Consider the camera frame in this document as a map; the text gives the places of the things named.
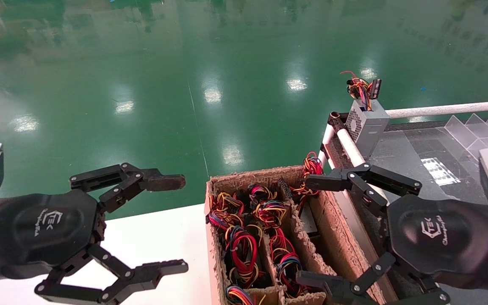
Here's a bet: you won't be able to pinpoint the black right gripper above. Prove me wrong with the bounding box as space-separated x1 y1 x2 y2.
297 163 488 305

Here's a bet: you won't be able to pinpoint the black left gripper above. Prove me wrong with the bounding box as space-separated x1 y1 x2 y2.
0 189 189 305

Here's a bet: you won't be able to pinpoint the clear acrylic divider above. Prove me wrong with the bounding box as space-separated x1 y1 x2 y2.
445 111 488 159

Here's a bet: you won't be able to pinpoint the short white frame rail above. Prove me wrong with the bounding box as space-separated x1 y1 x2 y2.
318 124 336 166

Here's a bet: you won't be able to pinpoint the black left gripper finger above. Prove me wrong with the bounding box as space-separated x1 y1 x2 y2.
69 162 186 214

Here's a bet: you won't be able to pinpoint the brown cardboard divider box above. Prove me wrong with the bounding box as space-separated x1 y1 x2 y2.
205 165 399 305

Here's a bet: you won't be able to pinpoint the wire bundles in box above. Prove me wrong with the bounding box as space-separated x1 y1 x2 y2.
269 229 312 297

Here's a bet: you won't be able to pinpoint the power supply with wire bundle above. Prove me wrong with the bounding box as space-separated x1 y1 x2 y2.
223 227 266 288
248 184 289 231
208 191 244 231
225 286 266 305

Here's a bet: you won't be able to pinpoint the black pipe joint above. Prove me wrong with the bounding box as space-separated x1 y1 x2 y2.
328 111 348 132

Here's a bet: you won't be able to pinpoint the grey power supply with wires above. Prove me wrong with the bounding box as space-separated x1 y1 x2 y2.
278 152 325 238
341 71 390 158

